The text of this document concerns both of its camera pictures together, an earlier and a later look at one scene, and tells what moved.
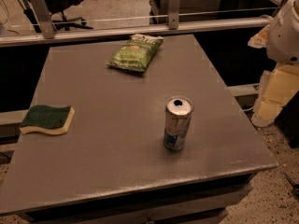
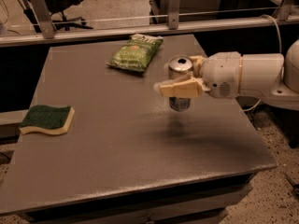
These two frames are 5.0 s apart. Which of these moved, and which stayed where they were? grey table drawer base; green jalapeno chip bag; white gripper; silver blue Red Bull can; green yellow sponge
Moved: silver blue Red Bull can; white gripper
Stayed: green jalapeno chip bag; grey table drawer base; green yellow sponge
